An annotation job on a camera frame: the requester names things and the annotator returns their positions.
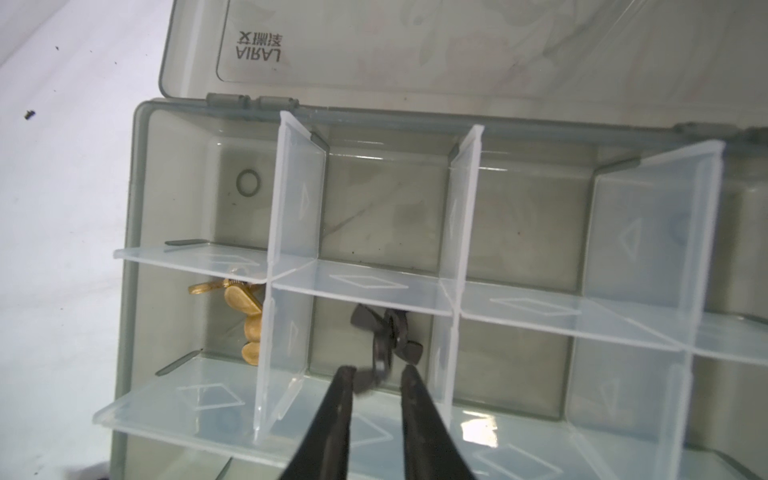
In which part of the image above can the brass wing nut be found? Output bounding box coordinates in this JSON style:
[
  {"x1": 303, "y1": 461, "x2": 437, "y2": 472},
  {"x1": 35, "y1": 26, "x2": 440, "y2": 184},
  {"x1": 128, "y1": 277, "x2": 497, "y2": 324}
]
[{"x1": 187, "y1": 279, "x2": 263, "y2": 366}]

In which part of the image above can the grey plastic organizer box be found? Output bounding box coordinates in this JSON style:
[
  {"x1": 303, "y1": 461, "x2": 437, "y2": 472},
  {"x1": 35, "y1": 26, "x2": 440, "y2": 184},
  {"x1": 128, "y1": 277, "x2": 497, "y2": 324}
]
[{"x1": 94, "y1": 1, "x2": 767, "y2": 479}]

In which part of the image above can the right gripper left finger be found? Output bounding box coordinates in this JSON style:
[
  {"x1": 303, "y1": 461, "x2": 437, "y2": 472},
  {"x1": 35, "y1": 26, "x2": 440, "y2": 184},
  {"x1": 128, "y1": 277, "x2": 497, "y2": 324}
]
[{"x1": 280, "y1": 366, "x2": 356, "y2": 480}]

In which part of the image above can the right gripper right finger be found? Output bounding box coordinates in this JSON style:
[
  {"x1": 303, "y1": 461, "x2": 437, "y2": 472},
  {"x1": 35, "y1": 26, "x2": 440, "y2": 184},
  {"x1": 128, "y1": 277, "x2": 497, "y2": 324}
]
[{"x1": 400, "y1": 365, "x2": 475, "y2": 480}]

